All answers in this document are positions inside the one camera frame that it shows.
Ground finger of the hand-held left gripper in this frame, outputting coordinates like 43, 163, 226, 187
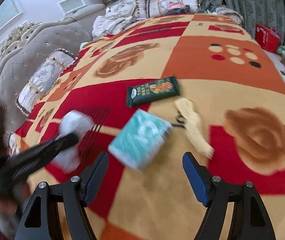
10, 133, 80, 180

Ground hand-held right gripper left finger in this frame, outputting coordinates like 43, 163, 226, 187
14, 152, 109, 240

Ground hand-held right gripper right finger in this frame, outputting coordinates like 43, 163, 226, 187
183, 152, 277, 240

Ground white tissue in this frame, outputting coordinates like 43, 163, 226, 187
54, 111, 95, 173

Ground teal tissue pack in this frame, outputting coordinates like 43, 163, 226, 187
107, 109, 173, 173

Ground person's left hand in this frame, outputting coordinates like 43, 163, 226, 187
0, 192, 24, 235

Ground yellow crinkled wrapper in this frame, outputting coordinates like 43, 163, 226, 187
174, 97, 215, 159

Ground striped bolster pillow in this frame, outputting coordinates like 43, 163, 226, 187
16, 49, 76, 117

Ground dark green snack packet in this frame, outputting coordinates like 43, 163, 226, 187
125, 76, 180, 108

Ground grey tufted headboard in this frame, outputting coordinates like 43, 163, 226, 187
0, 4, 105, 140

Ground printed blanket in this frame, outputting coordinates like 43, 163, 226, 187
7, 14, 285, 240

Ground white rumpled bedding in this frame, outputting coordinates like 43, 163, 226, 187
92, 14, 136, 39

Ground red gift box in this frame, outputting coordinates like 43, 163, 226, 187
255, 24, 281, 53

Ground cream fringed pillow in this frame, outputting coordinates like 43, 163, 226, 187
105, 0, 149, 22

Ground folded clothes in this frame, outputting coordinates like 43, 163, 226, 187
166, 1, 191, 15

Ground cream embroidered pillow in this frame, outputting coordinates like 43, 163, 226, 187
149, 0, 201, 18

